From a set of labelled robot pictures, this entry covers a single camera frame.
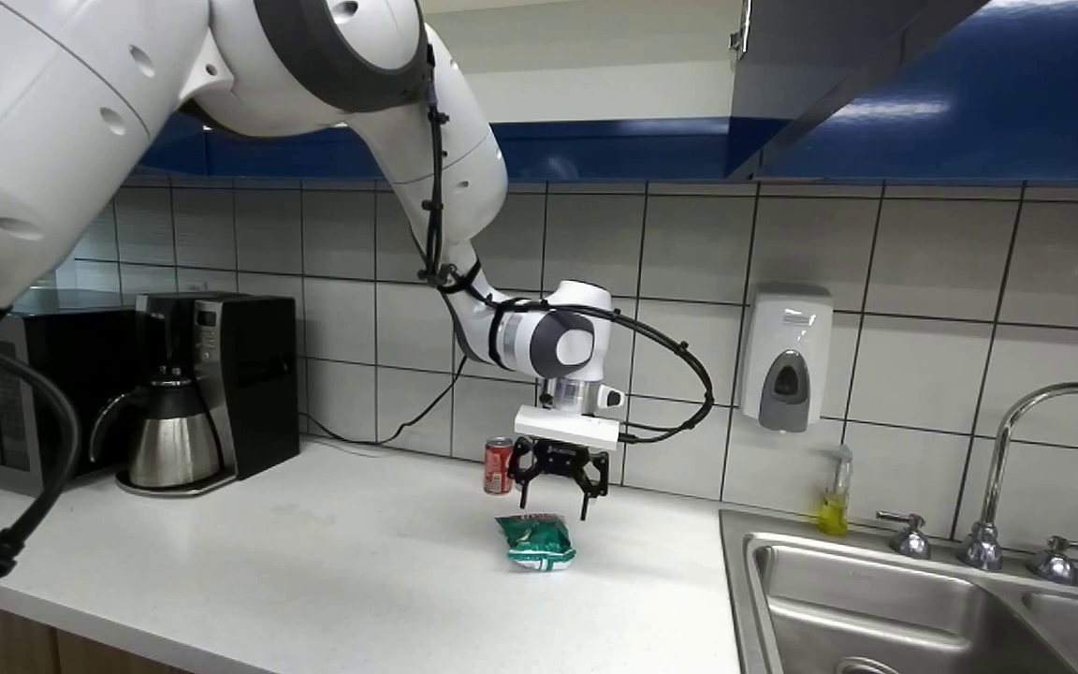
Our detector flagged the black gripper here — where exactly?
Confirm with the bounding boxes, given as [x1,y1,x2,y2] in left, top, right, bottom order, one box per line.
[509,437,609,519]

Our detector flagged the green snack packet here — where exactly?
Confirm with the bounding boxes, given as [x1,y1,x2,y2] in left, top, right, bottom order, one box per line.
[499,512,575,572]

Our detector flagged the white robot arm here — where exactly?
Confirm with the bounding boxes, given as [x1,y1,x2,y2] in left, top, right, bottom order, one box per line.
[0,0,590,379]

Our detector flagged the blue open cabinet door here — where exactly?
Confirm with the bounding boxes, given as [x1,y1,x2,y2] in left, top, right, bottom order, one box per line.
[727,0,989,178]

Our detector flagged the blue upper cabinet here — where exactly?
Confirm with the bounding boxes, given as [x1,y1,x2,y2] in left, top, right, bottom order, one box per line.
[151,0,1078,183]

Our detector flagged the red soda can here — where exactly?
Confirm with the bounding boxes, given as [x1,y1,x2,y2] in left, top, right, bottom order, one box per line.
[484,437,514,495]

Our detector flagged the stainless steel sink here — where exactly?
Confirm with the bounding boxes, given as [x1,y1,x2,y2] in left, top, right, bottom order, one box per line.
[717,512,1078,674]

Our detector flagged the yellow dish soap bottle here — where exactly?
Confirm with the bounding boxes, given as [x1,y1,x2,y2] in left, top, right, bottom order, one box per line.
[813,444,854,540]

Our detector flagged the black steel coffee maker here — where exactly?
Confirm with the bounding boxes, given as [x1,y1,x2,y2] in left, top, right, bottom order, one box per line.
[136,291,299,495]

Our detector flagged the steel coffee carafe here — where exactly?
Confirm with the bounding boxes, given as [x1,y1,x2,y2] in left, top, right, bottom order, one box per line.
[91,367,223,495]

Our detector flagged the chrome faucet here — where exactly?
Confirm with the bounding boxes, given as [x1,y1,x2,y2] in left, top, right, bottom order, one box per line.
[851,383,1078,570]

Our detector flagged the black microwave oven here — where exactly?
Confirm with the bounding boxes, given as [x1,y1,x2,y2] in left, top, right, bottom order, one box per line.
[0,287,157,495]

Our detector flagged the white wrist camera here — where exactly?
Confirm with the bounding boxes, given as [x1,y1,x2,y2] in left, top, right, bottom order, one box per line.
[514,403,622,448]

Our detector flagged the black power cord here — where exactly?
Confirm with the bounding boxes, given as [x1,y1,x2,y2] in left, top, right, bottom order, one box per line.
[294,351,474,448]

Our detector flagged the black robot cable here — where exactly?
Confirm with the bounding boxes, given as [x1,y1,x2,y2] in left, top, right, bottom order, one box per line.
[410,0,717,448]

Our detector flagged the white wall soap dispenser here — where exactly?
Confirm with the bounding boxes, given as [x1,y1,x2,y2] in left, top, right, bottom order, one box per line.
[741,291,836,435]

